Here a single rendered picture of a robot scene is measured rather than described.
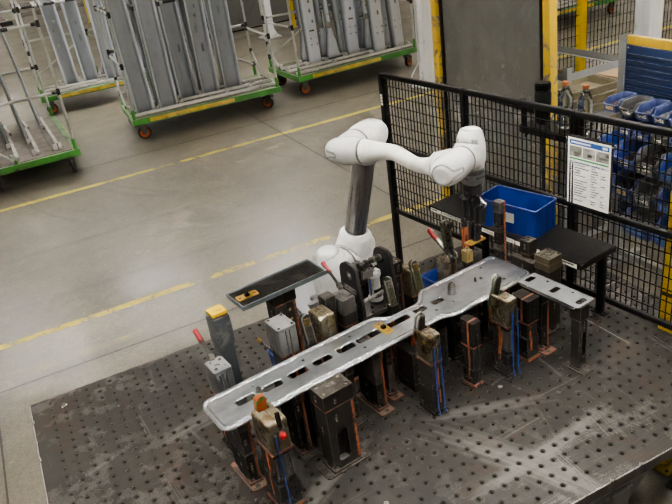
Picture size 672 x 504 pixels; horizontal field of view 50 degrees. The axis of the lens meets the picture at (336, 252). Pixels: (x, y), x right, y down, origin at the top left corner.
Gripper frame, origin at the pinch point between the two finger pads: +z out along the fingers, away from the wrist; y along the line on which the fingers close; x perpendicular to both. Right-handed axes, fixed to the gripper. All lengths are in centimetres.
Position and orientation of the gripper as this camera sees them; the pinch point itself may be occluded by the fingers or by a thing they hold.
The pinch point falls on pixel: (474, 231)
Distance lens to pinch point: 279.5
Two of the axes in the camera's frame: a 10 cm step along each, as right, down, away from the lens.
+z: 1.3, 8.8, 4.6
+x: 8.1, -3.6, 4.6
